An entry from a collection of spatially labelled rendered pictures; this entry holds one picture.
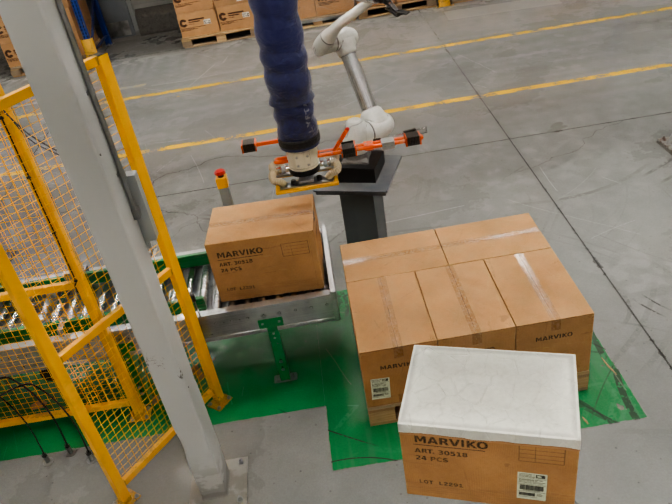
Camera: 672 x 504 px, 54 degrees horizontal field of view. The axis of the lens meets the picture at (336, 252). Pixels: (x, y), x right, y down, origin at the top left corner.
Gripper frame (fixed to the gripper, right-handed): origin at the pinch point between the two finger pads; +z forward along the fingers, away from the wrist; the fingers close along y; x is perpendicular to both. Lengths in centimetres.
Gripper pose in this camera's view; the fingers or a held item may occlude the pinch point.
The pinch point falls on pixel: (404, 0)
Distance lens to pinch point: 381.8
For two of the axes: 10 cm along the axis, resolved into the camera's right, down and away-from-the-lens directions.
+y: -2.4, -7.0, -6.7
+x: 7.2, -5.9, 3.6
